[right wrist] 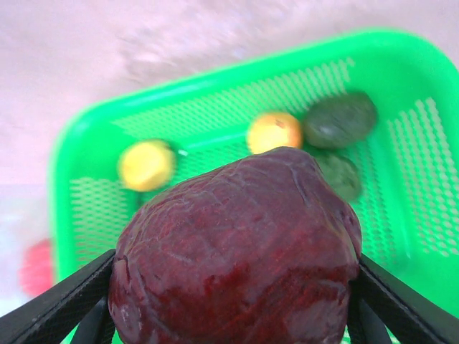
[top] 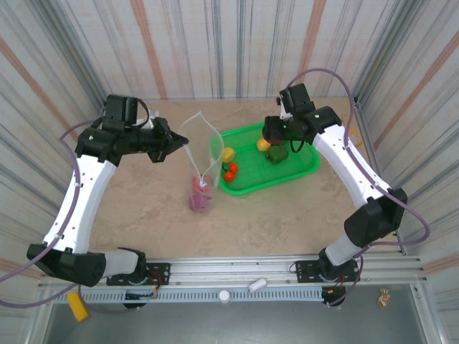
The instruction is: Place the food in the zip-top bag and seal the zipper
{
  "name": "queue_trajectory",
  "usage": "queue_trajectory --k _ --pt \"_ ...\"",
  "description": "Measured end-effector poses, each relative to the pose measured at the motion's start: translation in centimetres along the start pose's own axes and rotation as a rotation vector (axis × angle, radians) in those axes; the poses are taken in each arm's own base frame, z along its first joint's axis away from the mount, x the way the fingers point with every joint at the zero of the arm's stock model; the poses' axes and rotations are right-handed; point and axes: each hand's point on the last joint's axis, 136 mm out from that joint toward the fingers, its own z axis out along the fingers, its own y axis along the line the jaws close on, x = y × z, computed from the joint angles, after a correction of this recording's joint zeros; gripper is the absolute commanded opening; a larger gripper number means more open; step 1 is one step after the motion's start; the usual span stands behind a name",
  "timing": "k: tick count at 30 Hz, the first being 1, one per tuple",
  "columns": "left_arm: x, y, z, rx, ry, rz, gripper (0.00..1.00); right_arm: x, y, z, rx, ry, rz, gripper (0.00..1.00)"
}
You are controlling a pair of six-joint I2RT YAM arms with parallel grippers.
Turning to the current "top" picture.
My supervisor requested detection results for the green bell pepper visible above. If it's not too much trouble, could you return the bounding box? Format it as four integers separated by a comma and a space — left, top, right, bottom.
265, 145, 289, 166

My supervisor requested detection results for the clear zip-top bag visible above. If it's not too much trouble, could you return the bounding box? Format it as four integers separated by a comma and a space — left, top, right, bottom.
178, 111, 225, 215

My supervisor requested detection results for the green plastic mesh basket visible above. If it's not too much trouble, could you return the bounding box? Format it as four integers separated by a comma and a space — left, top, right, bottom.
217, 122, 321, 197

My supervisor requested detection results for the yellow plastic block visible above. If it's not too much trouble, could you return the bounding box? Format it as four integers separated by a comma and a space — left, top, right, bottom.
67, 291, 90, 323

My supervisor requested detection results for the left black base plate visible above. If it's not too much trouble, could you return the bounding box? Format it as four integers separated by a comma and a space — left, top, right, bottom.
106, 262, 171, 287

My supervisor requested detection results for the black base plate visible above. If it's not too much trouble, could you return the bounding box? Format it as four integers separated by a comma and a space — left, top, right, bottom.
295, 259, 361, 284
106, 262, 171, 287

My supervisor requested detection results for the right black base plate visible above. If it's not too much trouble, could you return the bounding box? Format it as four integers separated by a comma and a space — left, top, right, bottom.
295, 259, 361, 284

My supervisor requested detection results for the aluminium mounting rail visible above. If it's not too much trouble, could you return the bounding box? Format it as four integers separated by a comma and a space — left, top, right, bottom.
37, 256, 430, 287

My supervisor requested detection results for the slotted grey cable duct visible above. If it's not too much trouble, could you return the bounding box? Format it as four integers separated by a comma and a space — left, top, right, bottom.
53, 288, 323, 304

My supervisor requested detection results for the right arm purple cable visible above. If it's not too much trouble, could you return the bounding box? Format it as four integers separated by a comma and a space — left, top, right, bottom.
286, 67, 431, 309

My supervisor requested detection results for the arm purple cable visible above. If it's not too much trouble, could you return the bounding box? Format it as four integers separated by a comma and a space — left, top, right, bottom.
286, 67, 431, 309
0, 120, 141, 316

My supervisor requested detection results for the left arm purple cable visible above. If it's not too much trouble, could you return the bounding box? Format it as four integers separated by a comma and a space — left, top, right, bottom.
0, 120, 141, 316

